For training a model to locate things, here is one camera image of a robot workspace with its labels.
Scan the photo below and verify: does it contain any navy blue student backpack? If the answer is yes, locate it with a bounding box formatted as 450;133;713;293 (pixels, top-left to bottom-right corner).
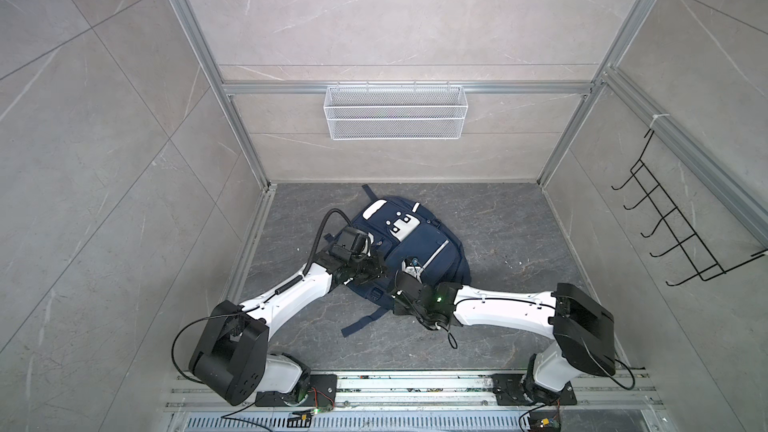
341;185;471;337

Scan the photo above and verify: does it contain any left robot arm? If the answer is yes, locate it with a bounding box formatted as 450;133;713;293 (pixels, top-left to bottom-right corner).
170;208;385;406

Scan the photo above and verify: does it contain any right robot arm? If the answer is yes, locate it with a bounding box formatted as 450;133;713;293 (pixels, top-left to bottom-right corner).
389;272;619;405

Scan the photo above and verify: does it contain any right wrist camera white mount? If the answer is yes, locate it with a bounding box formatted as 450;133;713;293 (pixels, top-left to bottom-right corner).
402;257;423;281

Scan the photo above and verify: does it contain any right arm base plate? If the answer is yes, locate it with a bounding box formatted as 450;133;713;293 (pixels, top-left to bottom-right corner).
491;374;578;406

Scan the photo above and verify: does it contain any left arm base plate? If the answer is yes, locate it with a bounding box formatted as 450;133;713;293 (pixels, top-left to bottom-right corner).
254;373;338;410

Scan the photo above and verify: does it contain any white wire mesh basket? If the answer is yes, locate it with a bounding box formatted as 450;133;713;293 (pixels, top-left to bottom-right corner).
323;84;469;141

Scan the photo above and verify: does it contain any aluminium front rail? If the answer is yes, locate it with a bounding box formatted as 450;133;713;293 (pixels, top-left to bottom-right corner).
154;370;675;431

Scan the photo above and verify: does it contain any black wire hook rack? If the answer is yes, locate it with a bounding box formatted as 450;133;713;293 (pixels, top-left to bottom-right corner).
611;129;767;287

